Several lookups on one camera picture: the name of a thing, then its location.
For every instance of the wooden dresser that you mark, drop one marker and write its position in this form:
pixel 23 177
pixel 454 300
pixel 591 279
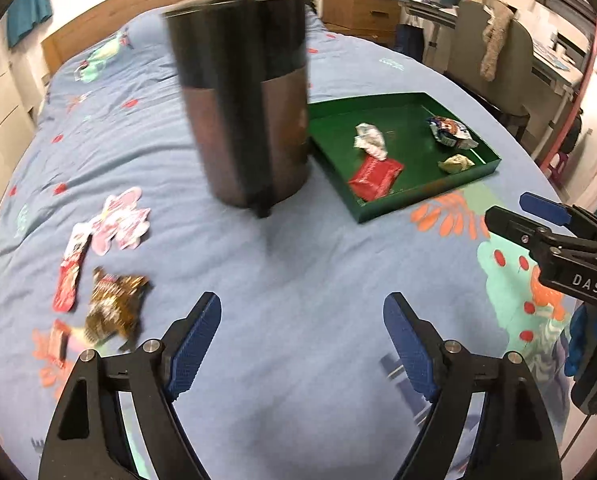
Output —
pixel 363 5

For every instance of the beige candy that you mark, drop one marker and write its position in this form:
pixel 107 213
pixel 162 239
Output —
pixel 456 162

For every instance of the beige chair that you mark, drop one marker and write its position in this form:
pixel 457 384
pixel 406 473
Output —
pixel 513 75

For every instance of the red and clear candy packet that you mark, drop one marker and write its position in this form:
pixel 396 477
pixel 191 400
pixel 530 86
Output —
pixel 57 342

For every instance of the large pink cartoon snack packet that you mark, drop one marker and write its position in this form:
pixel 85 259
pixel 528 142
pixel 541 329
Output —
pixel 109 220

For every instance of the small pink snack packet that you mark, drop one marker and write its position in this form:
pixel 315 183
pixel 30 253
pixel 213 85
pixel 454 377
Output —
pixel 137 227

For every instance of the green tray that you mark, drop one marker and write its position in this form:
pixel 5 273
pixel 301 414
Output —
pixel 408 130

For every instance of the clear cartoon candy packet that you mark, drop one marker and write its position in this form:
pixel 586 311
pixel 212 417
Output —
pixel 371 137

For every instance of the brown snack packet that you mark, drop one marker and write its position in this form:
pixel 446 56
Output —
pixel 111 305

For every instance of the red and white snack packet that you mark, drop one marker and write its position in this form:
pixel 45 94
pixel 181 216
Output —
pixel 68 275

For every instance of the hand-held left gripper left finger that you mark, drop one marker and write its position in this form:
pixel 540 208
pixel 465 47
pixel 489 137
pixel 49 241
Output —
pixel 193 345

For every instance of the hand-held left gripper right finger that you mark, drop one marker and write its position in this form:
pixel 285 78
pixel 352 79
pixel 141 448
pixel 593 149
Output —
pixel 411 345

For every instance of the white and brown cookie packet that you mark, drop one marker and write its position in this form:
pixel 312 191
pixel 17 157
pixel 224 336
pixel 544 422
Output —
pixel 451 130

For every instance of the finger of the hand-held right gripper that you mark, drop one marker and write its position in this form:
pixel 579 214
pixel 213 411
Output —
pixel 511 225
pixel 543 205

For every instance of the white desk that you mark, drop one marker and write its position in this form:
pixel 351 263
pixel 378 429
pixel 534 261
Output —
pixel 558 60

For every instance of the teal curtain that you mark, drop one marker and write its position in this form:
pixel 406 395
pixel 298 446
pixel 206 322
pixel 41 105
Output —
pixel 28 10

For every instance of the black and copper trash can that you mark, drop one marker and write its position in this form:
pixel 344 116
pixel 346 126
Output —
pixel 243 110

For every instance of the person's right hand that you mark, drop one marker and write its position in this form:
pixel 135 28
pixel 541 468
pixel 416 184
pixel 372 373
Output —
pixel 576 330

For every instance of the wooden headboard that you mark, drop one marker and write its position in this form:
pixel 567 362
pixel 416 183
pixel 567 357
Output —
pixel 128 15

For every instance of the pink hoop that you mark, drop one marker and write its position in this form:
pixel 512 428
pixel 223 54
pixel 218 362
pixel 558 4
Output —
pixel 591 65

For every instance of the grey desk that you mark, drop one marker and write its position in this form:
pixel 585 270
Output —
pixel 428 10

